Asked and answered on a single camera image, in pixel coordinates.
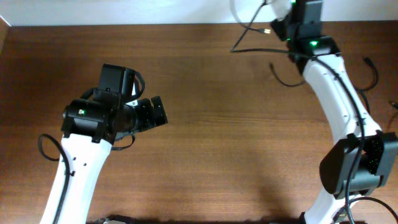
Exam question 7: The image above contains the thin black micro-USB cable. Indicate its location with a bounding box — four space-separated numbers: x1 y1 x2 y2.
269 55 398 131

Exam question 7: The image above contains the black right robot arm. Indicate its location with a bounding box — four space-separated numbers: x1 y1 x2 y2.
271 1 397 223

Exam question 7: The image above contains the right camera black cable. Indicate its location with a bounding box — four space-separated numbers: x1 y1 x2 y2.
229 0 368 224

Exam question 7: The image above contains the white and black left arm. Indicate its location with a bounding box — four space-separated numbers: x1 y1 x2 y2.
38 64 168 223

